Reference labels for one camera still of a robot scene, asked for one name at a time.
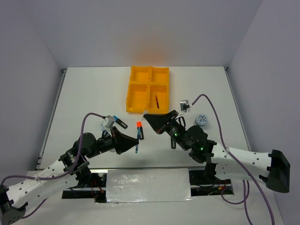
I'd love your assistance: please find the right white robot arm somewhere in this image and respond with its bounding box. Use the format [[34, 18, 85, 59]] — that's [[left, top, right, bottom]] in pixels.
[[143, 110, 291, 193]]

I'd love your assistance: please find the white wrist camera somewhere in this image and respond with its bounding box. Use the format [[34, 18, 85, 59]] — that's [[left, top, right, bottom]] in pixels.
[[180, 100, 193, 115], [104, 115, 115, 130]]

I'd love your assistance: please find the pink cap black highlighter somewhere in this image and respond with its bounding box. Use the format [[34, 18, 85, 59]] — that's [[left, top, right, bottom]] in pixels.
[[171, 138, 176, 149]]

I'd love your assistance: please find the blue gel pen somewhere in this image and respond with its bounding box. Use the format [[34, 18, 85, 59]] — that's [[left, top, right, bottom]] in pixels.
[[135, 127, 141, 154]]

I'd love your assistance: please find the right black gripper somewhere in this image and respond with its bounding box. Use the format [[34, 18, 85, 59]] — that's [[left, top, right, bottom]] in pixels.
[[143, 110, 190, 150]]

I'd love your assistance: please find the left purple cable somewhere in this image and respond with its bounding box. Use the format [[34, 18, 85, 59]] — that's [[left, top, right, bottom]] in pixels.
[[0, 112, 106, 218]]

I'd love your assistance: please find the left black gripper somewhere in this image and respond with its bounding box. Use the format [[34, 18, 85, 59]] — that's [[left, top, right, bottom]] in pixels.
[[87, 126, 139, 158]]

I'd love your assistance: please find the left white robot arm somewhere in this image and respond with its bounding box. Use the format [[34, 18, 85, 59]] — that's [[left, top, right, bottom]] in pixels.
[[0, 127, 139, 225]]

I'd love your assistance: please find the right blue putty jar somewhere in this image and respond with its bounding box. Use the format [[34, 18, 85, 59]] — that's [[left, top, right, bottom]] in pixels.
[[194, 113, 209, 127]]

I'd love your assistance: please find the silver foil covered panel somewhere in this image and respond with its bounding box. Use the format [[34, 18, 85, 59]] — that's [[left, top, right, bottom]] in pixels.
[[106, 168, 193, 203]]

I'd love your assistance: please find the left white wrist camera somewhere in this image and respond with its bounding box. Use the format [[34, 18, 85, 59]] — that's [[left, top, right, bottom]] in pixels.
[[104, 115, 115, 130]]

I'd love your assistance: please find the blue cap black highlighter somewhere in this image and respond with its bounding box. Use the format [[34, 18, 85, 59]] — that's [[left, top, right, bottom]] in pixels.
[[113, 115, 128, 129]]

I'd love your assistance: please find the red pen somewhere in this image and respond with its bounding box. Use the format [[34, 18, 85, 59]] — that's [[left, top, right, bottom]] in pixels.
[[155, 95, 159, 109]]

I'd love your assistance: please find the orange cap black highlighter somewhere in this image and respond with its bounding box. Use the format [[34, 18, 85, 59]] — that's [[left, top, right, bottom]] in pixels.
[[136, 121, 144, 140]]

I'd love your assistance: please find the yellow four-compartment organizer tray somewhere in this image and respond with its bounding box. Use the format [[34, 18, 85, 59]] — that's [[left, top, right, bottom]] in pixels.
[[126, 66, 170, 114]]

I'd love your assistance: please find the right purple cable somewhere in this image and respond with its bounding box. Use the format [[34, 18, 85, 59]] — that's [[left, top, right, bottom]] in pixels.
[[191, 94, 276, 225]]

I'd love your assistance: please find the purple cable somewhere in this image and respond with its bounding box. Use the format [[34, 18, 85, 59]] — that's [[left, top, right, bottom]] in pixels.
[[0, 112, 106, 218], [191, 94, 276, 225]]

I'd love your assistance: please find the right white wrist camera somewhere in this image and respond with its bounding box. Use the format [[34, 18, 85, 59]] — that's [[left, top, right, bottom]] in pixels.
[[180, 100, 193, 115]]

